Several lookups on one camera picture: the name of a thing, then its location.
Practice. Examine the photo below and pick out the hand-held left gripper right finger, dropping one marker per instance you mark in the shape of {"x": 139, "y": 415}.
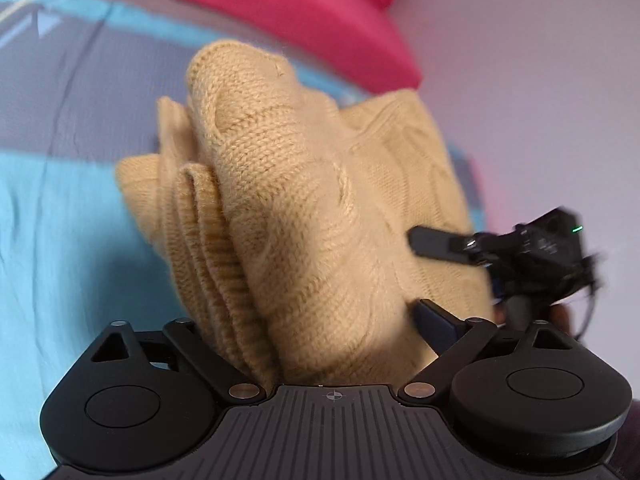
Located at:
{"x": 436, "y": 322}

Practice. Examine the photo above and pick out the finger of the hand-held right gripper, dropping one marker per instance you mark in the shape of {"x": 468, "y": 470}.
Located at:
{"x": 440, "y": 242}

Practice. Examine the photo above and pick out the red bed sheet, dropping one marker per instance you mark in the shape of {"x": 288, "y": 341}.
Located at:
{"x": 280, "y": 5}

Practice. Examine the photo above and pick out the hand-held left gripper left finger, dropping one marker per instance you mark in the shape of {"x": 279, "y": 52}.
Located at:
{"x": 200, "y": 350}

